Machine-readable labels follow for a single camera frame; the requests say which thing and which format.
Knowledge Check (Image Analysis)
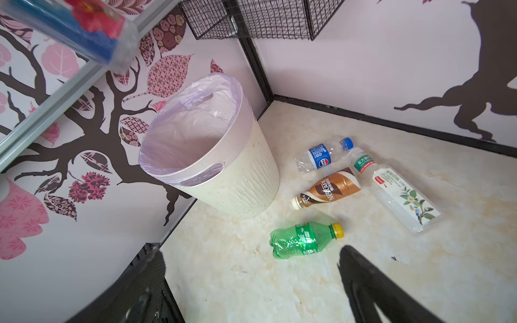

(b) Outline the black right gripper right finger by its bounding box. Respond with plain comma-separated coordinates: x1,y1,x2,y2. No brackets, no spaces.
338,245,441,322

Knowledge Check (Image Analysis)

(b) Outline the white flower label tea bottle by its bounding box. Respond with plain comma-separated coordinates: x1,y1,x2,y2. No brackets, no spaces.
347,148,446,234

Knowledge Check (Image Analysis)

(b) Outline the white bin with pink liner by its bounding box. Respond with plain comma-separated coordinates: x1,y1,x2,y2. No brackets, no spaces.
139,73,280,217

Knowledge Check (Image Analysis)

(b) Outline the clear Pepsi bottle blue label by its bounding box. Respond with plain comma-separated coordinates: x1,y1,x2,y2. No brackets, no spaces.
294,137,354,173

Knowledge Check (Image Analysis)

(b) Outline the brown Nescafe bottle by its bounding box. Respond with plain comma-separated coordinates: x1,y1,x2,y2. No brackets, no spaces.
291,168,361,210

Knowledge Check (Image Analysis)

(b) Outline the green Sprite bottle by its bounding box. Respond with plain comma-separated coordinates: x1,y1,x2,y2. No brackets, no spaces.
269,222,344,260

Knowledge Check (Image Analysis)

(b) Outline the clear Fiji water bottle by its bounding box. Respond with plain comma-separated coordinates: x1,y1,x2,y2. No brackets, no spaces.
1,1,140,74

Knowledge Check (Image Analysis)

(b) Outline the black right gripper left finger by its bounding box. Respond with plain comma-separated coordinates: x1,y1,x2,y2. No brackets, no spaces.
68,244,184,322

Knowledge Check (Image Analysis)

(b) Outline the black wire basket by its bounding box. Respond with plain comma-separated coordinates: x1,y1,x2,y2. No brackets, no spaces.
179,0,343,40

